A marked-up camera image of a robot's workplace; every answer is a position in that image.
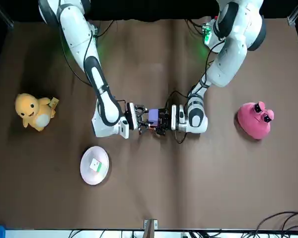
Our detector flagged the small colourful puzzle cube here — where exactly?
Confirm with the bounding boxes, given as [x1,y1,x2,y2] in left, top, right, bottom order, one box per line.
[89,158,105,173]

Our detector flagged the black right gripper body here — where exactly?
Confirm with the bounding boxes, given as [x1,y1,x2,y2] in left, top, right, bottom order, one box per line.
[133,105,142,130]

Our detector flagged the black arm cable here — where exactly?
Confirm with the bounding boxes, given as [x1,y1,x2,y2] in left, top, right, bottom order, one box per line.
[60,24,95,87]
[165,39,226,145]

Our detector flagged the purple foam block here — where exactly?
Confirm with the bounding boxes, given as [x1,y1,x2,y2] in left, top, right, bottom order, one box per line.
[148,108,161,126]

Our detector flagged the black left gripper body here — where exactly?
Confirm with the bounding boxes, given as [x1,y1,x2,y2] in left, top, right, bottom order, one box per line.
[163,108,173,130]

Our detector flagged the pink plush toy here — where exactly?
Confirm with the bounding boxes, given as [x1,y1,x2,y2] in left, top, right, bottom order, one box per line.
[237,100,275,141]

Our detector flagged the pale pink plate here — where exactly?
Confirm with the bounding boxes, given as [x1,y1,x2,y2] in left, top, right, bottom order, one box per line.
[79,146,110,186]

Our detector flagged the black left base cables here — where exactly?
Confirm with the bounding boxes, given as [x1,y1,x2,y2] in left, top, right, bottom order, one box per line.
[185,19,207,34]

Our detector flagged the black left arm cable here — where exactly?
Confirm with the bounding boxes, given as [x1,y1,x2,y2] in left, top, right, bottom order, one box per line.
[165,39,226,145]

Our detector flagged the black base cables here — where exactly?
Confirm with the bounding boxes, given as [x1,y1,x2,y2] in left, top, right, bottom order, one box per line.
[185,19,207,34]
[95,20,115,38]

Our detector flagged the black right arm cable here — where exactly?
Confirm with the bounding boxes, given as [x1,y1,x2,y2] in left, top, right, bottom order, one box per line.
[60,24,95,87]

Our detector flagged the aluminium profile post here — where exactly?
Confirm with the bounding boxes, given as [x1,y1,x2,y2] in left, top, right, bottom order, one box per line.
[143,219,158,238]

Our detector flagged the orange plush toy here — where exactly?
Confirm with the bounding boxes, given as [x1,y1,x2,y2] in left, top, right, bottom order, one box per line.
[14,93,60,132]

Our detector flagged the black right base cables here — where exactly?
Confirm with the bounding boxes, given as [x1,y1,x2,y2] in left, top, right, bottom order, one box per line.
[95,20,115,38]

